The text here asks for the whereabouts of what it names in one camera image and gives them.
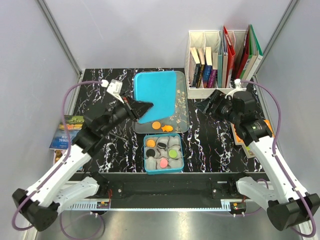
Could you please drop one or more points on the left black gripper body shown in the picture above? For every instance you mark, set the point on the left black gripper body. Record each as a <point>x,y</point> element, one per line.
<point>121,112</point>

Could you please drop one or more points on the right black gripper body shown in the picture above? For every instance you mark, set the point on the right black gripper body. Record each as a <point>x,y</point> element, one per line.
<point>223,107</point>

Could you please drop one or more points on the teal tin lid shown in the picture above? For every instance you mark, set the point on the teal tin lid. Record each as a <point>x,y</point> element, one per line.
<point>158,88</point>

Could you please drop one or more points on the orange round cookie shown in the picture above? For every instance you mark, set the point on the orange round cookie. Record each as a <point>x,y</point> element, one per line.
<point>156,125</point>
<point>150,143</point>

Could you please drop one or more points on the green round cookie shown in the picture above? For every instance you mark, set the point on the green round cookie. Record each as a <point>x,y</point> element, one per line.
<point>172,153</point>

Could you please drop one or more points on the pink round cookie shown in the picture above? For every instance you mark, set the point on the pink round cookie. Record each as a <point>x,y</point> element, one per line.
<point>163,163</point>

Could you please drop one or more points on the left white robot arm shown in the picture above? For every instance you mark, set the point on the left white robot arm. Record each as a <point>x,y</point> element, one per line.
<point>44,201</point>

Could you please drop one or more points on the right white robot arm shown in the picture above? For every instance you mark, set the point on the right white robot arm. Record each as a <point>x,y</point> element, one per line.
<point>289,203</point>

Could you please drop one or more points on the purple paperback book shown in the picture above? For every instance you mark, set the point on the purple paperback book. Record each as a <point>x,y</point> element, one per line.
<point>214,71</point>

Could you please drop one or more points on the floral glass tray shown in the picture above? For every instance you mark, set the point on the floral glass tray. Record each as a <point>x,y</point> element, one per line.
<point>180,118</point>

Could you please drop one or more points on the orange fish cookie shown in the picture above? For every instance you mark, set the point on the orange fish cookie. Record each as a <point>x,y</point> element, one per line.
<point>167,128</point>

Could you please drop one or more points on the blue paperback book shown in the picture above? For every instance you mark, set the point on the blue paperback book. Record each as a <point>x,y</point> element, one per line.
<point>207,66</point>

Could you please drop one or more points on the teal folder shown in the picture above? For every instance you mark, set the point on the teal folder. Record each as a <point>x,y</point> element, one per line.
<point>220,61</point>

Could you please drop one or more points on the red folder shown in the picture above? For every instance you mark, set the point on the red folder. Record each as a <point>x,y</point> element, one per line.
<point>230,50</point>

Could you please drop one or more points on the teal cookie tin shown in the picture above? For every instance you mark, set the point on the teal cookie tin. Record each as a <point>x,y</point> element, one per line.
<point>152,164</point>

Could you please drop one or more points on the green folder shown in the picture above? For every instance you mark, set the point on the green folder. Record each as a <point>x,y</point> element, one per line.
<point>249,56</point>

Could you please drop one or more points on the book under Animal Farm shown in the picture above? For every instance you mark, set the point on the book under Animal Farm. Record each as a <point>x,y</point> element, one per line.
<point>58,154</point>

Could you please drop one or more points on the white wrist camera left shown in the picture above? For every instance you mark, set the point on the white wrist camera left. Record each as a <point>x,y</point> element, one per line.
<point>113,87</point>

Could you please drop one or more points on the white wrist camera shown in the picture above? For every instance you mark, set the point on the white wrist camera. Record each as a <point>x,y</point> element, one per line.
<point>236,88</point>
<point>113,87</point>

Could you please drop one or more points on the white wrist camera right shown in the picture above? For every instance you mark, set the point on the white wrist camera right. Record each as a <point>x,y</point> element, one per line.
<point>236,88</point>

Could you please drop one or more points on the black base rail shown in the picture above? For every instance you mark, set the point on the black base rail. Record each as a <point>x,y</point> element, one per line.
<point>170,191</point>

